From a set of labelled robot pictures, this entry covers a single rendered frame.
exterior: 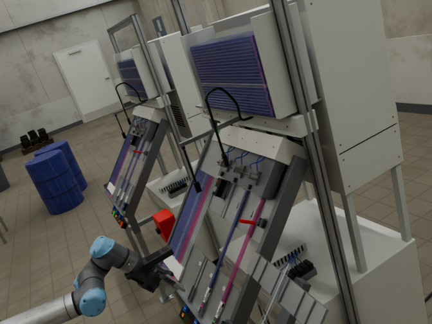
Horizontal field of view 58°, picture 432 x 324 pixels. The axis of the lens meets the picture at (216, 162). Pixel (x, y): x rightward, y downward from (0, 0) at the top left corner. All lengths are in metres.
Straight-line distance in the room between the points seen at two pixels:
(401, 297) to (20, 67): 11.53
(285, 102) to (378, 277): 0.90
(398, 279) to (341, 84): 0.93
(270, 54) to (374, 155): 0.61
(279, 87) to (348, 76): 0.30
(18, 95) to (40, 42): 1.60
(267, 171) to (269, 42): 0.43
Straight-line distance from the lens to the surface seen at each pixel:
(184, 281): 1.78
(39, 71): 12.39
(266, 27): 1.22
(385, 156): 1.63
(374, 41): 1.53
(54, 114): 12.44
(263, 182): 1.35
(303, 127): 1.28
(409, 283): 1.99
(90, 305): 1.26
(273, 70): 1.23
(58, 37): 12.47
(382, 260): 1.82
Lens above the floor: 1.75
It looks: 20 degrees down
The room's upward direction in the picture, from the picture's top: 18 degrees counter-clockwise
